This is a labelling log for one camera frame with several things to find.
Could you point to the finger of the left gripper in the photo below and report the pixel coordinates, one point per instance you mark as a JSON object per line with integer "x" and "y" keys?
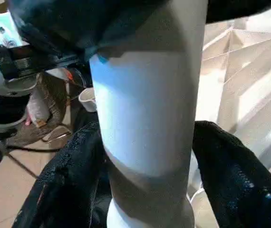
{"x": 78, "y": 23}
{"x": 240, "y": 8}

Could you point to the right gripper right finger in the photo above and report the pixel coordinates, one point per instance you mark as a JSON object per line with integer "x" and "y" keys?
{"x": 240, "y": 190}

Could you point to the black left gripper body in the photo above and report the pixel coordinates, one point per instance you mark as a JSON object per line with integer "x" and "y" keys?
{"x": 35, "y": 59}

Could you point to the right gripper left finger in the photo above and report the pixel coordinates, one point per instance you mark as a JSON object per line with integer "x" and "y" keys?
{"x": 73, "y": 190}

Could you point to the white plastic table top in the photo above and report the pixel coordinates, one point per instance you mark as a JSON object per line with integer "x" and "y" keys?
{"x": 249, "y": 80}

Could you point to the white plastic table leg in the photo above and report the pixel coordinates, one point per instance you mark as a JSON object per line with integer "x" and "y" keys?
{"x": 150, "y": 118}

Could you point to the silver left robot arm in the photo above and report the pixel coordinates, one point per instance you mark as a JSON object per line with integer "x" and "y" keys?
{"x": 2, "y": 107}

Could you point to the small white cup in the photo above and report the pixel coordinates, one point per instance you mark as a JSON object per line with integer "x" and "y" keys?
{"x": 88, "y": 99}

